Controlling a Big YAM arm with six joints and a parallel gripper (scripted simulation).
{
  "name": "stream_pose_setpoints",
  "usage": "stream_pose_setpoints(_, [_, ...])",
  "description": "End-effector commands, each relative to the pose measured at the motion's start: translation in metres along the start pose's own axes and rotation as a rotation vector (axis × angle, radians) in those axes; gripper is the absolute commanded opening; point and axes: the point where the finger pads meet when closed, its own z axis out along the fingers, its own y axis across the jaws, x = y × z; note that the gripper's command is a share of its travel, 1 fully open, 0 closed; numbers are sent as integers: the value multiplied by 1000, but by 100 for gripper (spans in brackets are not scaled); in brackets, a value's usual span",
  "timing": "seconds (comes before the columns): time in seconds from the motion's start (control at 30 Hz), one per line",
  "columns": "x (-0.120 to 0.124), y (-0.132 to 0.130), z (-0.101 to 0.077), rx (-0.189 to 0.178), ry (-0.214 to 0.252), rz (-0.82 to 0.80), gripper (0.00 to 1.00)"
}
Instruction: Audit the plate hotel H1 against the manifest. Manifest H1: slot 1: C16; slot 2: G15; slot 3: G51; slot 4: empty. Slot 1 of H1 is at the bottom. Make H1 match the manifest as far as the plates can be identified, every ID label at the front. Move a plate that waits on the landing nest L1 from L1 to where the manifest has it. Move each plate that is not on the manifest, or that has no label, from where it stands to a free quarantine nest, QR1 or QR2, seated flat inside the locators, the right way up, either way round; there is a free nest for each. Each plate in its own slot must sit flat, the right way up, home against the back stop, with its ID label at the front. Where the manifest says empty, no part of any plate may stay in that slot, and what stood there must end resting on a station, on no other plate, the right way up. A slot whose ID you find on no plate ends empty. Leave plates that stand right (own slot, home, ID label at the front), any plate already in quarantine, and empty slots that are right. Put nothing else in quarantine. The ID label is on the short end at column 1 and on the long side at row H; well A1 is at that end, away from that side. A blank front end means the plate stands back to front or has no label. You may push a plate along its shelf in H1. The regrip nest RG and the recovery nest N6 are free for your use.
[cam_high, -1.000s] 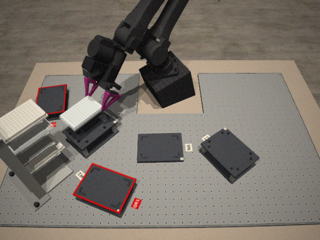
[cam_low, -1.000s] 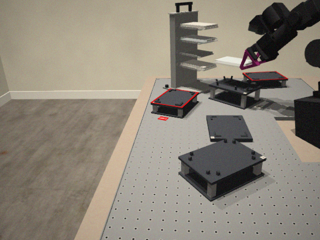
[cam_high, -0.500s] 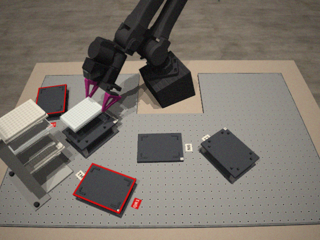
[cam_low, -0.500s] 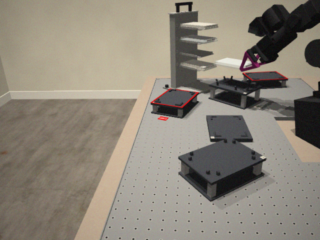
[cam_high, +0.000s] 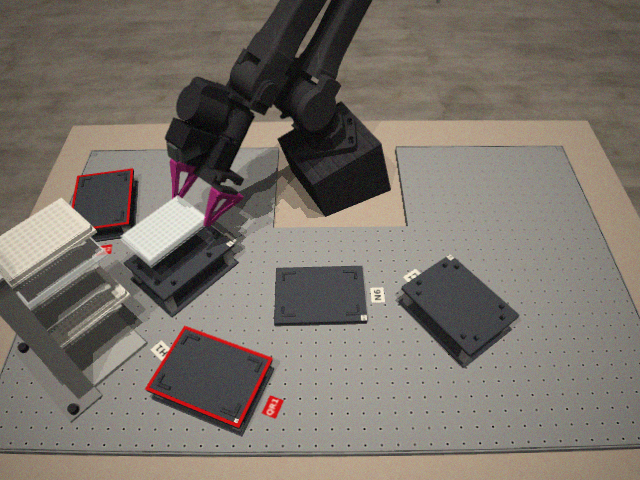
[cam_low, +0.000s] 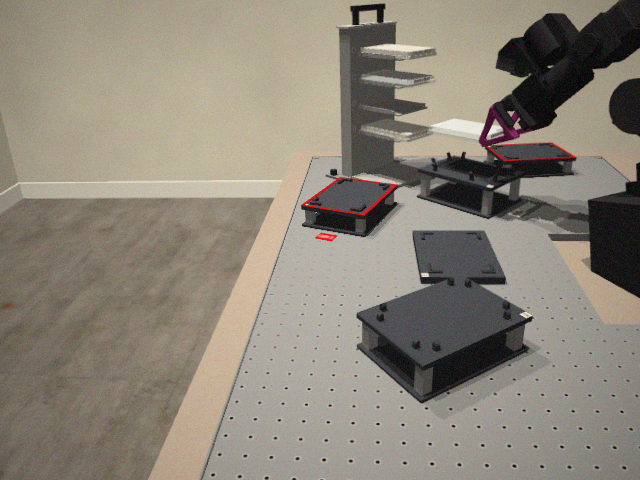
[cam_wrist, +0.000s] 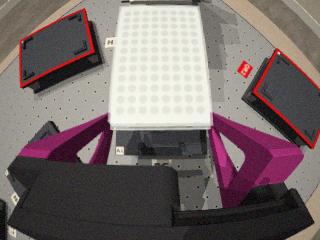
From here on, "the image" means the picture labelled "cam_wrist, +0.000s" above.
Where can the dark grey rectangular nest plate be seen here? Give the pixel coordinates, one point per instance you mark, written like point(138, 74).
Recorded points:
point(47, 130)

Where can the white multi-well plate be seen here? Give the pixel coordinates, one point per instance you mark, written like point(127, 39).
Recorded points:
point(132, 2)
point(159, 77)

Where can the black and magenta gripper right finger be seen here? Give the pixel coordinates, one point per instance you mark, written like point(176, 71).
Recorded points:
point(268, 159)

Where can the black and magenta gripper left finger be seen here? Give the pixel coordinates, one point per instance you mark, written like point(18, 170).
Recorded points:
point(65, 145)

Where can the grey perforated base plate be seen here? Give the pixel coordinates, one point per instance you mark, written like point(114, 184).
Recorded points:
point(229, 39)

